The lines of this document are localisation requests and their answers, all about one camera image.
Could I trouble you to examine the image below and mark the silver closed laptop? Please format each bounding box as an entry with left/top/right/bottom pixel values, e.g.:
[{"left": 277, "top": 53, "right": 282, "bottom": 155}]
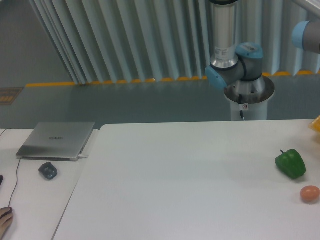
[{"left": 16, "top": 122, "right": 95, "bottom": 161}]

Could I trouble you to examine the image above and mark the black mouse cable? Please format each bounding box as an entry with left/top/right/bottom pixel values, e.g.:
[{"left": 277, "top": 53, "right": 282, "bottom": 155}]
[{"left": 0, "top": 129, "right": 23, "bottom": 209}]

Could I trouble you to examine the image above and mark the person's hand on mouse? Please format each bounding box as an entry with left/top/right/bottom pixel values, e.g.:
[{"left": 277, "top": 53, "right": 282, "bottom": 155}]
[{"left": 0, "top": 207, "right": 14, "bottom": 239}]

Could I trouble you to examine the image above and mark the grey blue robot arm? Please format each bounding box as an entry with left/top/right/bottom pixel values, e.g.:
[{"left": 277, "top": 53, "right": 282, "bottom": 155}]
[{"left": 205, "top": 0, "right": 284, "bottom": 89}]

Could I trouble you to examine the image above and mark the white laptop plug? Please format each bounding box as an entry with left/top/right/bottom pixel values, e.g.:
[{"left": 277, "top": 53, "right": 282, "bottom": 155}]
[{"left": 78, "top": 155, "right": 89, "bottom": 159}]

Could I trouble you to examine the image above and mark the green bell pepper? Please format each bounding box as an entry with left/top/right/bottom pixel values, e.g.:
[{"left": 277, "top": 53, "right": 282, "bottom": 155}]
[{"left": 274, "top": 149, "right": 307, "bottom": 180}]

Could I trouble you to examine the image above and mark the orange round fruit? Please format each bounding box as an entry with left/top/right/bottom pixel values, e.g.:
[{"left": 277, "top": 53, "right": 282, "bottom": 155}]
[{"left": 300, "top": 185, "right": 320, "bottom": 203}]

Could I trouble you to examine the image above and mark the yellow basket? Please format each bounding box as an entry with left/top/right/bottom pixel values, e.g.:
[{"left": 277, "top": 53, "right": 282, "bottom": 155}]
[{"left": 308, "top": 116, "right": 320, "bottom": 134}]

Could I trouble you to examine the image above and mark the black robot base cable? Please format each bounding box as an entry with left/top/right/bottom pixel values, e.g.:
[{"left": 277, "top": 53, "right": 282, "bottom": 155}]
[{"left": 237, "top": 93, "right": 246, "bottom": 122}]

